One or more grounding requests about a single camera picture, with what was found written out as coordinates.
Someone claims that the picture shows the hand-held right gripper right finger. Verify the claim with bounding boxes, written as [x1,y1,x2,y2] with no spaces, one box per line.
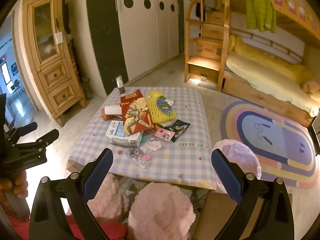
[211,149,302,240]

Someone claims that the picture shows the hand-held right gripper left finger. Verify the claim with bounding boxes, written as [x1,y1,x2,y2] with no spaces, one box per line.
[29,148,114,240]

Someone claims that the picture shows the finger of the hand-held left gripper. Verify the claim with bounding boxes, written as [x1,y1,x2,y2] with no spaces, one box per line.
[9,122,38,137]
[14,129,60,153]

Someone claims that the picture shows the bin with pink bag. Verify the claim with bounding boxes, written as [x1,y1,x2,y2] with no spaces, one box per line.
[212,139,262,195]

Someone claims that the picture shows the white tissue pack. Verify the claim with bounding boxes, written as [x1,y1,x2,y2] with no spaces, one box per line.
[105,120,143,147]

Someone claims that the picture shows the pink flower sticker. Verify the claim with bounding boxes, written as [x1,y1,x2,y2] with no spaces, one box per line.
[146,141,162,152]

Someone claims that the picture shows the dark printed card packet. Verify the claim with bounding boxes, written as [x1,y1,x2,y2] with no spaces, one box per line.
[170,119,191,143]

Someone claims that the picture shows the red snack bag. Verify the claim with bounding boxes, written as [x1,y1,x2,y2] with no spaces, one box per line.
[120,90,157,135]

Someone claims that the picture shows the pink printed card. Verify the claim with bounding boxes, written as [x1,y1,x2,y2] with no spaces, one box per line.
[151,128,175,143]

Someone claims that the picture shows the yellow foam fruit net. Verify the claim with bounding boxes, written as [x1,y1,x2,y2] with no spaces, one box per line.
[145,91,177,124]

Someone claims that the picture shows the person's left hand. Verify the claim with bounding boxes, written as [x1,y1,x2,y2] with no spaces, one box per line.
[0,171,29,205]

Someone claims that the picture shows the brown box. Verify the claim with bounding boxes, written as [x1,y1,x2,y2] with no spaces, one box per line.
[200,192,295,240]

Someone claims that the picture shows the checked table with cloth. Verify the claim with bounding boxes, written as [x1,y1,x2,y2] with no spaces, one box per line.
[67,86,220,189]

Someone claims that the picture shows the pastel rainbow rug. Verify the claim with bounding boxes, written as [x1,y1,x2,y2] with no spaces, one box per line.
[220,101,317,189]

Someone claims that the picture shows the person's red clothing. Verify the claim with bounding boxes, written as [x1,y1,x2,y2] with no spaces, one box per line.
[10,215,130,240]

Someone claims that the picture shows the tall wooden cabinet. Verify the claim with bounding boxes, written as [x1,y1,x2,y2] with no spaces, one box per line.
[22,0,87,127]

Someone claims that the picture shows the orange knit glove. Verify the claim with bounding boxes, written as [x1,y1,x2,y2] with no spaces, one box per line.
[100,106,123,121]

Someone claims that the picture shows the white paper packet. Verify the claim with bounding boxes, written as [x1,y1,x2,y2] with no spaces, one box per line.
[104,106,122,115]

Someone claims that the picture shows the brown spray bottle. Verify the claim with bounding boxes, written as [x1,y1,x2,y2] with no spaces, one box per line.
[115,75,126,95]

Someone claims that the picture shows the wooden bunk bed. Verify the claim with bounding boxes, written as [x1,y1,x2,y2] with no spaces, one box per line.
[221,0,320,128]

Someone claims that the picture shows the pale yellow bed sheet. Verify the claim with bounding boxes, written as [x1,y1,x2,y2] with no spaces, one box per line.
[225,52,320,117]

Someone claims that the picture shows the dark hanging bag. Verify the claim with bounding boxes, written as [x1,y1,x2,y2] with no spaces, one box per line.
[62,0,72,34]

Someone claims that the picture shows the orange plush pillow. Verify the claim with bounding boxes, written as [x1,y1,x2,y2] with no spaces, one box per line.
[301,80,320,94]

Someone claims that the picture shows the yellow quilt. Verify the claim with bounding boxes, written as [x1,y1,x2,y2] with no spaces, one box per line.
[229,34,313,84]

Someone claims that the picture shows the white wardrobe with round holes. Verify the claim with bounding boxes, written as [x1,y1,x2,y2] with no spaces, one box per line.
[114,0,183,80]

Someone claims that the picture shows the wooden stair drawers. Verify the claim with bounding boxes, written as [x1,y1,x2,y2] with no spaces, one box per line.
[184,0,229,92]

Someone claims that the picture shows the green puffer jacket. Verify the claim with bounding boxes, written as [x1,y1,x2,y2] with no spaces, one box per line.
[245,0,277,33]

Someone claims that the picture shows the black wall panel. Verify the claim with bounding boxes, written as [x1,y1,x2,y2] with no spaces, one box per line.
[85,0,129,96]

